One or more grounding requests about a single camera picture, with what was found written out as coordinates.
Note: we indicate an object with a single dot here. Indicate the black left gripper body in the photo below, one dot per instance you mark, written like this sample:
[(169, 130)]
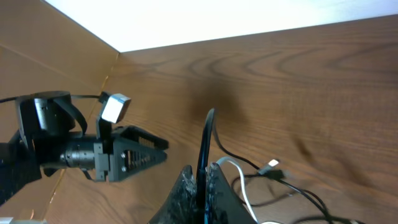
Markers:
[(98, 156)]

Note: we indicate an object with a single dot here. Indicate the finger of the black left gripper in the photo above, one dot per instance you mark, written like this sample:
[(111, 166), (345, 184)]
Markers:
[(130, 157), (140, 136)]

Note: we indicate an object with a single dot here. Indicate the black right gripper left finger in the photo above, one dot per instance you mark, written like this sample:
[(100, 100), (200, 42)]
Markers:
[(180, 206)]

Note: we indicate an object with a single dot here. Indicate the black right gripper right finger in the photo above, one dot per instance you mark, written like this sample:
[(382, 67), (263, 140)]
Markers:
[(222, 206)]

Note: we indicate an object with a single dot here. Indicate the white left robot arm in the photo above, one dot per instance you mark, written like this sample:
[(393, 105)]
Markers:
[(52, 136)]

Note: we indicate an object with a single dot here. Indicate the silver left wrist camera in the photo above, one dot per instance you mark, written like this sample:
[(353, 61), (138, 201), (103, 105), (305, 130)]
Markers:
[(115, 108)]

